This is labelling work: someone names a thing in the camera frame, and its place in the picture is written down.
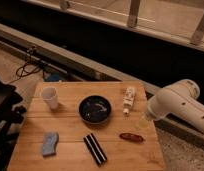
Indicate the white end effector tip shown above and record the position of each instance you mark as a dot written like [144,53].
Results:
[142,122]

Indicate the dark ceramic bowl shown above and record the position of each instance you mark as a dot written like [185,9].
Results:
[95,109]

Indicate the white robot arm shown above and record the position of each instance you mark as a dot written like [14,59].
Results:
[179,99]

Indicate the dark red oblong object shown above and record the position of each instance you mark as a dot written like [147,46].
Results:
[131,137]

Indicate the white tube bottle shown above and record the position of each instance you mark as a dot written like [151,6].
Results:
[128,100]

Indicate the black white striped block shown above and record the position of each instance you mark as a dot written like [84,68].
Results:
[95,149]

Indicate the wooden board table top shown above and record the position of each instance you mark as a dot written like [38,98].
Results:
[72,153]

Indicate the blue sponge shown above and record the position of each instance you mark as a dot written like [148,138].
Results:
[49,144]

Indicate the white paper cup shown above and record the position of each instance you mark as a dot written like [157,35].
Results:
[49,96]

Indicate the blue object behind table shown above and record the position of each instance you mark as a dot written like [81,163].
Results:
[52,78]

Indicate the black equipment left edge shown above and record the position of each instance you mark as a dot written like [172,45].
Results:
[10,113]

